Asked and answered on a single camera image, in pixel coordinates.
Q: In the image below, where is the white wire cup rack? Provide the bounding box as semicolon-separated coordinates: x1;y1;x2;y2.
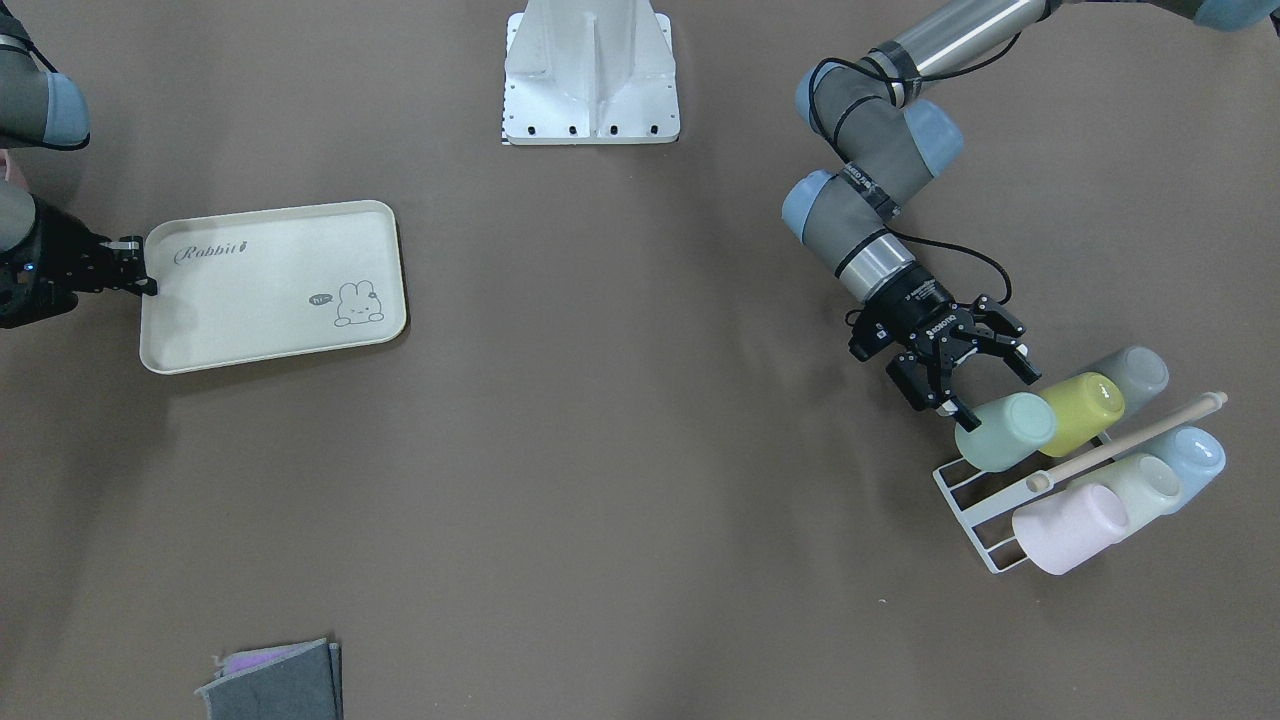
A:
933;392;1229;574

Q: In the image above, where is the light blue cup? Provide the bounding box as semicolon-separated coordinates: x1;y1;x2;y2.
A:
1143;427;1228;514

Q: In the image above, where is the green cup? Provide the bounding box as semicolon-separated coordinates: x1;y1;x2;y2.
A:
954;392;1059;471

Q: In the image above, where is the pink cup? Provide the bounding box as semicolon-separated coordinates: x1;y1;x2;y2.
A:
1012;483;1130;577

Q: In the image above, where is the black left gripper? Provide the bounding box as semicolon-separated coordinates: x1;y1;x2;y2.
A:
849;275;1043;432

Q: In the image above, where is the cream white cup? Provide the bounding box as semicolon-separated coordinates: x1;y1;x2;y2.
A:
1068;452;1184;537

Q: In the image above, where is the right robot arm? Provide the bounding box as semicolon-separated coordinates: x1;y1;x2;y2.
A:
1;6;159;329

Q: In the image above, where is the grey-blue cup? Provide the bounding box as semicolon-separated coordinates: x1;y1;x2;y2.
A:
1084;345;1170;419

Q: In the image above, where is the cream rabbit tray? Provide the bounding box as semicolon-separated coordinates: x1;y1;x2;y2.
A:
140;200;408;375

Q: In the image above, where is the grey folded cloth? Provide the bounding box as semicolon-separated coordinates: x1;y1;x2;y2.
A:
195;637;344;719

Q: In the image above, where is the yellow cup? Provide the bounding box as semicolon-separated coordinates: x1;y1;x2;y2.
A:
1037;372;1126;457

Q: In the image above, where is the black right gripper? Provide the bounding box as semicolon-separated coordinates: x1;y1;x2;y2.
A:
1;195;157;329

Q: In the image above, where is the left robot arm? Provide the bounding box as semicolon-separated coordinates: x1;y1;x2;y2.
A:
780;1;1277;430

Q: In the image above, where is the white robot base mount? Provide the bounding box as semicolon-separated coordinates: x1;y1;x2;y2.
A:
500;1;682;146

